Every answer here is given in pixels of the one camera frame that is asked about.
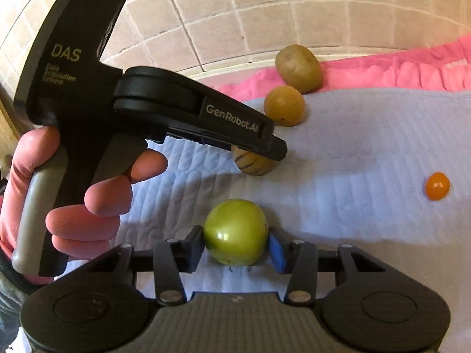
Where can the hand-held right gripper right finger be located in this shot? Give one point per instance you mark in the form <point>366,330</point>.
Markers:
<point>278,252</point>

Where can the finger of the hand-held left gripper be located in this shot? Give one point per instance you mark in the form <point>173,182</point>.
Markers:
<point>278,149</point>

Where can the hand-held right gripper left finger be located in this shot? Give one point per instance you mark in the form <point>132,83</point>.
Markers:
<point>195,250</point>

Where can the striped pepino melon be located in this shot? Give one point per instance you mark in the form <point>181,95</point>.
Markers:
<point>255,163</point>

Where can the large green apple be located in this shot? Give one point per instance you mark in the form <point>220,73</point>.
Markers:
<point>235,230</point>

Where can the person's left hand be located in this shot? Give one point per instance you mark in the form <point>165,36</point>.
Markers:
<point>106,198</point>

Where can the round brown fruit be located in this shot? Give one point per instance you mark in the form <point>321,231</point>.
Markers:
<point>285,104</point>

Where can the light blue quilted mat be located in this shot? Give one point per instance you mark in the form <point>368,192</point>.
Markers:
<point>349,191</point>

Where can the large brown kiwi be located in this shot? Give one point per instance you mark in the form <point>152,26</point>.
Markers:
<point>298,68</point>

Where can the pink ruffled cloth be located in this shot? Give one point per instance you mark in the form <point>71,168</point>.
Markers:
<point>368,70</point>

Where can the tiny orange tangerine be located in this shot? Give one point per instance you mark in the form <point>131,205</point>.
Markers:
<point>438,186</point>

